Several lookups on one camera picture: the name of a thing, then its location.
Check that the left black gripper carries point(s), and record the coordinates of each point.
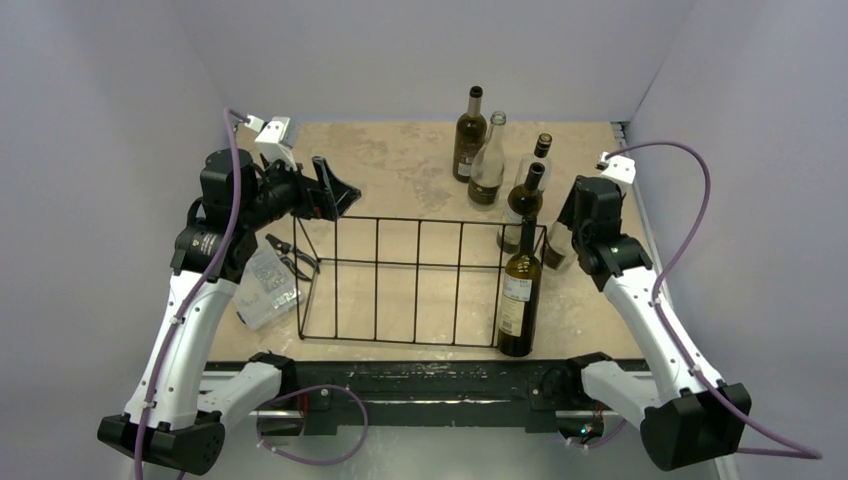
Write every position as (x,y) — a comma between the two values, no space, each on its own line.
(325,197)

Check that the black wire wine rack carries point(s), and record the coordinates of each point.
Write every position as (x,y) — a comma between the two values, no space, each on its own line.
(402,281)

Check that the dark green wine bottle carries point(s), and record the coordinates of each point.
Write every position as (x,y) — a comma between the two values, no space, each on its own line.
(520,296)

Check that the clear bottle black label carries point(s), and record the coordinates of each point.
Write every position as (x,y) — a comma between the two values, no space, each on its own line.
(558,252)

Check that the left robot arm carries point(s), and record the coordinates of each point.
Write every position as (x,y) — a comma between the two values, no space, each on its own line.
(169,421)

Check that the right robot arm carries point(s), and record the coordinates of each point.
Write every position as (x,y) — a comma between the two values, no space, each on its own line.
(683,412)

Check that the dark bottle silver neck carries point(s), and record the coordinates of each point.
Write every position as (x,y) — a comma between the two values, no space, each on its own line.
(470,133)

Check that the clear tall bottle dark label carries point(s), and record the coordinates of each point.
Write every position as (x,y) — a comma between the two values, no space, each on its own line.
(488,167)

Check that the green bottle white label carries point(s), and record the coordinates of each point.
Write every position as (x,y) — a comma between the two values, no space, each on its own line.
(524,200)

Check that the clear bottle black cap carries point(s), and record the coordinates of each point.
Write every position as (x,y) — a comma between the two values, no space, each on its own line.
(540,154)

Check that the black pruning shears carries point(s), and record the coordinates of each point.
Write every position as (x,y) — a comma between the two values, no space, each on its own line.
(291,257)

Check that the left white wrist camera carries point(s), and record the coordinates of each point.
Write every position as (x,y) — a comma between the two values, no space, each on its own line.
(275,139)

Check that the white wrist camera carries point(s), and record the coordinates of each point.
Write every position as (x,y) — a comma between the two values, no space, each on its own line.
(618,169)
(275,139)

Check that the black table front rail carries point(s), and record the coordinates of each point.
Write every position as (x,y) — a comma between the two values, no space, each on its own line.
(534,396)

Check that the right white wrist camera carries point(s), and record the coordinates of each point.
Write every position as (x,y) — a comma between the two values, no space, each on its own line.
(618,169)

